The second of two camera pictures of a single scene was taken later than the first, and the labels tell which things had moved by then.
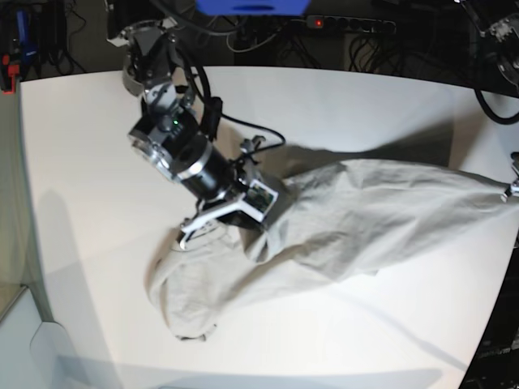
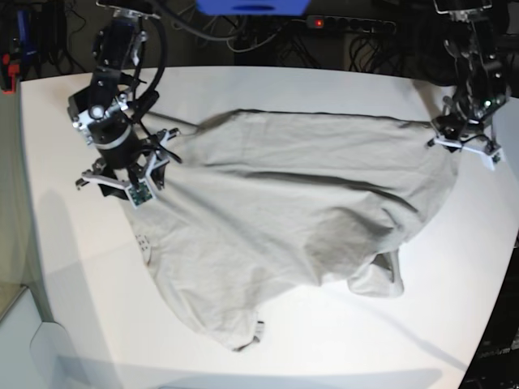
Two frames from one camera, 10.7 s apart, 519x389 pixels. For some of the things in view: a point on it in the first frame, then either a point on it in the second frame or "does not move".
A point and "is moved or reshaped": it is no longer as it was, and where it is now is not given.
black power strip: x=352 y=23 does not move
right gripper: x=513 y=189 to x=456 y=132
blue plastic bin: x=253 y=7 does not move
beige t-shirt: x=331 y=220 is moved or reshaped
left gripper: x=248 y=204 to x=135 y=174
